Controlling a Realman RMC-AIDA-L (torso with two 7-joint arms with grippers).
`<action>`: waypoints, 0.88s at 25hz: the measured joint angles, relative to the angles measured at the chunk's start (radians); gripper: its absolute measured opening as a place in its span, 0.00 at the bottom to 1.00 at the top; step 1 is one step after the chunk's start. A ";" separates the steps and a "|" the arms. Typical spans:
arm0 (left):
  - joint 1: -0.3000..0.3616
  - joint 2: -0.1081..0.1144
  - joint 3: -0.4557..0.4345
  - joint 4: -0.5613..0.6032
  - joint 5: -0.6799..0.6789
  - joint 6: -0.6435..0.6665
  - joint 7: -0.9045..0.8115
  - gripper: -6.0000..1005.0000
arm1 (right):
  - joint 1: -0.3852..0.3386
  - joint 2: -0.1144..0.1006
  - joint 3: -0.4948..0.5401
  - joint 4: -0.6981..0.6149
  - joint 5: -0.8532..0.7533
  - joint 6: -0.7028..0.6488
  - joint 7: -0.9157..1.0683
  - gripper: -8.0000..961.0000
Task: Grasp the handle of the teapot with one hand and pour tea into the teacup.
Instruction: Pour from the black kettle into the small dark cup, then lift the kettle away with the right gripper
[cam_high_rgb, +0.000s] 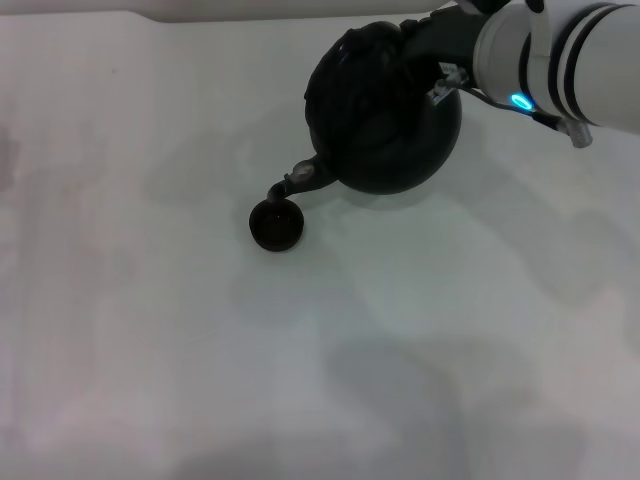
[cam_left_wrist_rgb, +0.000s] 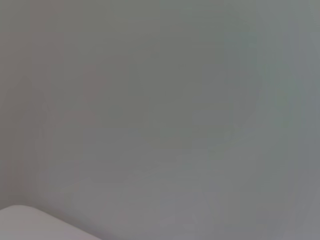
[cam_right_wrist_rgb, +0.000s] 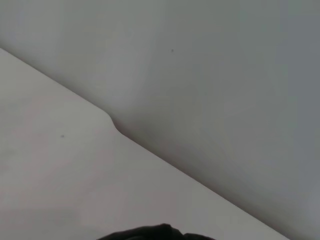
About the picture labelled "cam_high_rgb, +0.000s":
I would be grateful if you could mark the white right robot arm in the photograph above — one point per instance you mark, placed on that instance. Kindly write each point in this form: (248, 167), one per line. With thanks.
(590, 55)

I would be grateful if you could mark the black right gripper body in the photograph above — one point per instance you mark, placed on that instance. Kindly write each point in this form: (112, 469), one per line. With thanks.
(440, 37)

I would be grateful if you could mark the small black teacup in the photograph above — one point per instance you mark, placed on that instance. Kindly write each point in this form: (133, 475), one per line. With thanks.
(276, 227)

